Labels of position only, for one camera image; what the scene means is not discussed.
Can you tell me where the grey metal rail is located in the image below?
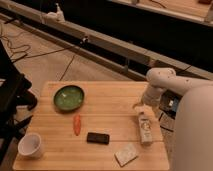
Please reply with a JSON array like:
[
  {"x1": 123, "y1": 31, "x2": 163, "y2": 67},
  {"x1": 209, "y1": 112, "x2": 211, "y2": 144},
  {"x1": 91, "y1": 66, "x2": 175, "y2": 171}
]
[{"x1": 0, "y1": 0, "x2": 213, "y2": 80}]

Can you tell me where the beige sponge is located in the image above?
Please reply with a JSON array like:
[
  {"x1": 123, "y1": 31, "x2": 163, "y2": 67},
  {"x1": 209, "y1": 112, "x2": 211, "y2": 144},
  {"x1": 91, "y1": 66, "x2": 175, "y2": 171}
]
[{"x1": 114, "y1": 143, "x2": 138, "y2": 167}]

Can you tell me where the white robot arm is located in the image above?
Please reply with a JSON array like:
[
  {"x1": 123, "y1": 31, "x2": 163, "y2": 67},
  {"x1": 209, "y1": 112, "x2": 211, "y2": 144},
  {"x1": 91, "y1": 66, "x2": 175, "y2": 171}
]
[{"x1": 141, "y1": 68, "x2": 213, "y2": 171}]

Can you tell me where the green bowl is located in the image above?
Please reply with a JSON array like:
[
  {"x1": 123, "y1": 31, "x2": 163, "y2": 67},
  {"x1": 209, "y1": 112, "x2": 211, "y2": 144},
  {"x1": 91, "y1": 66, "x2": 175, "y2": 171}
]
[{"x1": 53, "y1": 85, "x2": 84, "y2": 112}]

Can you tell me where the wooden table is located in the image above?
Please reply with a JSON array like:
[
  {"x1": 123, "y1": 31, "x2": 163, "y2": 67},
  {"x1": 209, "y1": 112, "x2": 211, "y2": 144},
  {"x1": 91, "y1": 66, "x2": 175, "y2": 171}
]
[{"x1": 13, "y1": 81, "x2": 169, "y2": 171}]

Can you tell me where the blue box on floor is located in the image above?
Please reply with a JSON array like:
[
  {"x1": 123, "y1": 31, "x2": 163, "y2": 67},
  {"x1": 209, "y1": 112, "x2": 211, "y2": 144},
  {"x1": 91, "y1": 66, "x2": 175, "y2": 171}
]
[{"x1": 169, "y1": 98, "x2": 179, "y2": 112}]

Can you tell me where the black rectangular block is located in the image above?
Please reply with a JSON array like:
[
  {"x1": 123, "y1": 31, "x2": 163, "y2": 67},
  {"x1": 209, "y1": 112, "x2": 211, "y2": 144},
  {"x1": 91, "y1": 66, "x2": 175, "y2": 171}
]
[{"x1": 87, "y1": 132, "x2": 110, "y2": 144}]

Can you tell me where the white paper cup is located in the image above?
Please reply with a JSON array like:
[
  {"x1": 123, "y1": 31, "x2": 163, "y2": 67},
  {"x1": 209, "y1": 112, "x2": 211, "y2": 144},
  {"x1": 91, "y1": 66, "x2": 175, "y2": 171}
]
[{"x1": 18, "y1": 133, "x2": 44, "y2": 158}]

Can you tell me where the white plastic bottle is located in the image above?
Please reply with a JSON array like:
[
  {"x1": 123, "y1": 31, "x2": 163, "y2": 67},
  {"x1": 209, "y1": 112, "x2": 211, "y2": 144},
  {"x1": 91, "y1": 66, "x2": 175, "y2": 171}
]
[{"x1": 138, "y1": 112, "x2": 153, "y2": 145}]

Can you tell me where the black chair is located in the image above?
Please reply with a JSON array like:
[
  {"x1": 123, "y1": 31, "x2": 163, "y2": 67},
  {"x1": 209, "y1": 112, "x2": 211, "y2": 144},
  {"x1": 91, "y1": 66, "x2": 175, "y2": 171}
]
[{"x1": 0, "y1": 41, "x2": 37, "y2": 164}]

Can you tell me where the white object on rail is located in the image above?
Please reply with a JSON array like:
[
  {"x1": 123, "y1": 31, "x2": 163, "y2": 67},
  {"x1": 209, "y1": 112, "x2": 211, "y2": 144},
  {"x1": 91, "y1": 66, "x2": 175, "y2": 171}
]
[{"x1": 46, "y1": 4, "x2": 65, "y2": 22}]

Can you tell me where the orange carrot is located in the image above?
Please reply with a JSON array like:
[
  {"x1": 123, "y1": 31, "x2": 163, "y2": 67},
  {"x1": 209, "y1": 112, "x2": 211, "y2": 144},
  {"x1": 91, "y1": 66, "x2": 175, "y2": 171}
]
[{"x1": 73, "y1": 115, "x2": 81, "y2": 136}]

